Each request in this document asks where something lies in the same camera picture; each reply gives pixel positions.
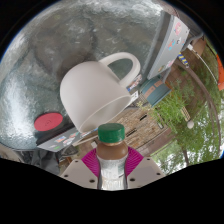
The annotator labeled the white ceramic mug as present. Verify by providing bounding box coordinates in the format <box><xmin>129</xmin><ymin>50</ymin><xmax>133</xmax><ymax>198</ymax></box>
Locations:
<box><xmin>59</xmin><ymin>51</ymin><xmax>142</xmax><ymax>134</ymax></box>

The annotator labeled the blue yellow striped cone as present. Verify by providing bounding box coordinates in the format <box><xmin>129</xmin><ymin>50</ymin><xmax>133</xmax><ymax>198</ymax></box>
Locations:
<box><xmin>177</xmin><ymin>52</ymin><xmax>190</xmax><ymax>69</ymax></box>

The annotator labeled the wooden lamp post with globe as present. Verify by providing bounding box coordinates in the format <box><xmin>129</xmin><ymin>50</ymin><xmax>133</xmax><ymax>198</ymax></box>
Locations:
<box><xmin>179</xmin><ymin>106</ymin><xmax>196</xmax><ymax>130</ymax></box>

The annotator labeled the flat round red coaster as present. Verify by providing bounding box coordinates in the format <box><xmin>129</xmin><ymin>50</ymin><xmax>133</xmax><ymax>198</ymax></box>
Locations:
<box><xmin>33</xmin><ymin>112</ymin><xmax>64</xmax><ymax>132</ymax></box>

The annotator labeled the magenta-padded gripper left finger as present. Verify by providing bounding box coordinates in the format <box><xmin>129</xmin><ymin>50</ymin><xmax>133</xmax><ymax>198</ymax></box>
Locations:
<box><xmin>59</xmin><ymin>148</ymin><xmax>98</xmax><ymax>190</ymax></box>

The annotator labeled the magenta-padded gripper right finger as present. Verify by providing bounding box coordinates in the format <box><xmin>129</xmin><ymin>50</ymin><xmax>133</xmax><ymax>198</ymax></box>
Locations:
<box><xmin>126</xmin><ymin>147</ymin><xmax>167</xmax><ymax>190</ymax></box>

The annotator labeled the green-capped brown drink bottle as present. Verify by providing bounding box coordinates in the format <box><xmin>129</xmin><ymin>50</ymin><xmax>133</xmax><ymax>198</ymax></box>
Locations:
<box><xmin>95</xmin><ymin>122</ymin><xmax>130</xmax><ymax>192</ymax></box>

